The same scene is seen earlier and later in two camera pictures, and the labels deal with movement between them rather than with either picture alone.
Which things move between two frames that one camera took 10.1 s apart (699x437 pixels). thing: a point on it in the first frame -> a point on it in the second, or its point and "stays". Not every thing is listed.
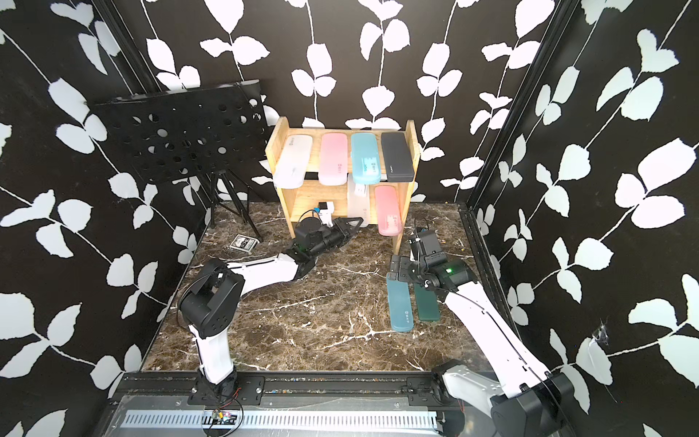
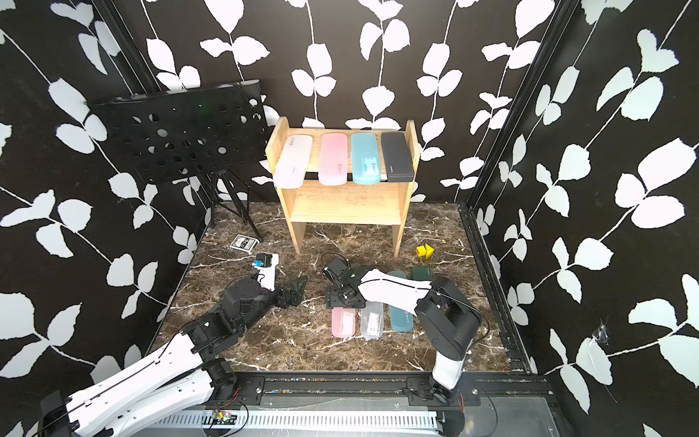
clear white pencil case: (358, 200) -> (372, 320)
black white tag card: (244, 243) stays
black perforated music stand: (206, 131) stays
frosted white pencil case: (294, 162) stays
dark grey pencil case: (397, 157) stays
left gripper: (344, 234) -> (295, 296)
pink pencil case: (333, 160) stays
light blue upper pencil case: (366, 169) stays
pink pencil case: (389, 216) -> (343, 321)
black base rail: (289, 391) stays
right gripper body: (409, 269) -> (336, 298)
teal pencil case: (400, 303) stays
